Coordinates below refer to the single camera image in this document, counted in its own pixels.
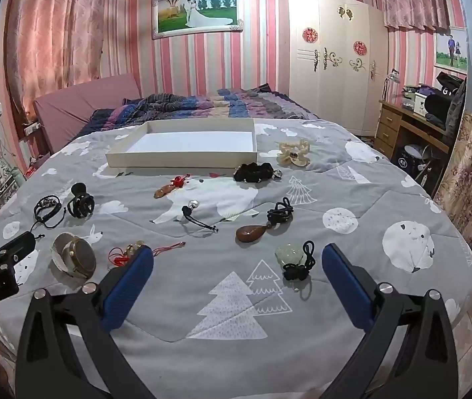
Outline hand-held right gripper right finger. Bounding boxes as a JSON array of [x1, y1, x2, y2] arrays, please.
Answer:
[[321, 243, 459, 399]]

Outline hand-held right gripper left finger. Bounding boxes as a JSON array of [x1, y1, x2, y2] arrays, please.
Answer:
[[15, 245, 155, 399]]

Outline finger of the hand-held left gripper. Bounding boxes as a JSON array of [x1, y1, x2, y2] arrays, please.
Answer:
[[0, 232, 37, 270]]

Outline white strap wristwatch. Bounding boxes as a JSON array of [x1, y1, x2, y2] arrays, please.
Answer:
[[51, 233, 97, 281]]

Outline black hair claw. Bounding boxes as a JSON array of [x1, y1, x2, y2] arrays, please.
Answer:
[[66, 182, 95, 219]]

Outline wooden pendant with red charm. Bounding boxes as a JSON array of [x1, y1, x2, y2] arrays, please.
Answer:
[[155, 176, 189, 199]]

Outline brown teardrop pendant black cord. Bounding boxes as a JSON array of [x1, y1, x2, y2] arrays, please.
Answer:
[[236, 197, 295, 244]]

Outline cream scrunchie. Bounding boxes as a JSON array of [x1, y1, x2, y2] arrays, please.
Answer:
[[277, 139, 311, 166]]

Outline white shallow box tray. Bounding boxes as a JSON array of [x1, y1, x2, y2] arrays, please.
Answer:
[[105, 117, 258, 168]]

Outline black scrunchie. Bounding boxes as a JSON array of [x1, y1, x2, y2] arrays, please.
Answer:
[[234, 162, 282, 184]]

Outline grey printed blanket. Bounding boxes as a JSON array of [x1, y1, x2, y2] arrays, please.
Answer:
[[0, 118, 472, 399]]

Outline dark bucket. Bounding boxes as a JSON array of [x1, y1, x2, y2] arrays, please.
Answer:
[[394, 145, 423, 176]]

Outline wooden desk with drawers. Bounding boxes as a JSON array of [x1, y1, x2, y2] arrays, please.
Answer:
[[375, 99, 455, 198]]

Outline pink padded headboard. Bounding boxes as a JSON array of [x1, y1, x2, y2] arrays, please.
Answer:
[[33, 72, 142, 154]]

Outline white wardrobe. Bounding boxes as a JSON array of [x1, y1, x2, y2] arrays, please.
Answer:
[[278, 0, 390, 137]]

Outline striped purple blue quilt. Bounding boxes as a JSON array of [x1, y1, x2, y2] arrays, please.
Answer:
[[77, 84, 320, 138]]

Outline long pink curtain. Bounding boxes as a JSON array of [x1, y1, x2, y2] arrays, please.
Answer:
[[5, 0, 109, 117]]

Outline black hanging jacket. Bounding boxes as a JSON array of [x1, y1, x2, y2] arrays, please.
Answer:
[[435, 70, 468, 134]]

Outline desk lamp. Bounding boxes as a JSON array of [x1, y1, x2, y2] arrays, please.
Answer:
[[381, 68, 403, 102]]

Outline short pink curtain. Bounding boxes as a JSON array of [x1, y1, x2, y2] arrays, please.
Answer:
[[381, 0, 453, 32]]

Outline jade charm with red cord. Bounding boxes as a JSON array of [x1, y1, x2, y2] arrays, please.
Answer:
[[108, 241, 187, 267]]

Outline black cord bracelet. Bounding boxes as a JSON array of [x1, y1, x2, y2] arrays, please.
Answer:
[[30, 195, 68, 237]]

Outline green jade pendant black cord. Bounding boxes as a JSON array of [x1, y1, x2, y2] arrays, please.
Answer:
[[274, 240, 317, 281]]

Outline silver bell charm black cord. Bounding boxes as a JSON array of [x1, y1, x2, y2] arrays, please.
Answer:
[[181, 200, 219, 233]]

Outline wall poster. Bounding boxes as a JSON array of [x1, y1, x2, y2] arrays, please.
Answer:
[[433, 29, 467, 69]]

